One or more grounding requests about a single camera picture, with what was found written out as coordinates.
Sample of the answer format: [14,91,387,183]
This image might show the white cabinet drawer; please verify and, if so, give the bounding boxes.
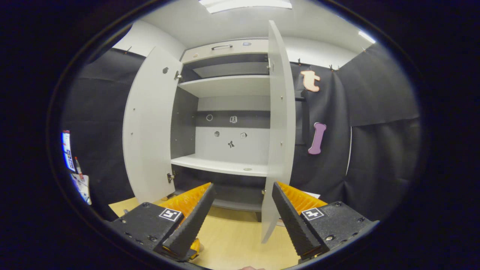
[181,39,269,63]

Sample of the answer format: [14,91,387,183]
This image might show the large ceiling light panel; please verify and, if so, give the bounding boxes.
[198,0,293,14]

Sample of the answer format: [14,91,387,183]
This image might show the lit computer screen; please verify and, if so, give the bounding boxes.
[61,130,75,173]

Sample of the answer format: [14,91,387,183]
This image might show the white printed papers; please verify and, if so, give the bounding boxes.
[71,173,92,205]

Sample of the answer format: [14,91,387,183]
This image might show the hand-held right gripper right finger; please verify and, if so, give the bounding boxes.
[271,181,380,260]

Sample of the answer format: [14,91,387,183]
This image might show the white and grey cabinet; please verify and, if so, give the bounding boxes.
[170,39,271,212]

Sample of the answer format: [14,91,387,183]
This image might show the black backdrop cloth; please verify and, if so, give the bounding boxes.
[62,41,420,222]

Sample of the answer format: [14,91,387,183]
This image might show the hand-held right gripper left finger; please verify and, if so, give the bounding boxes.
[109,183,217,262]

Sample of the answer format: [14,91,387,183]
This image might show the white cabinet door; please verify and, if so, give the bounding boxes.
[123,46,184,204]
[261,20,312,243]

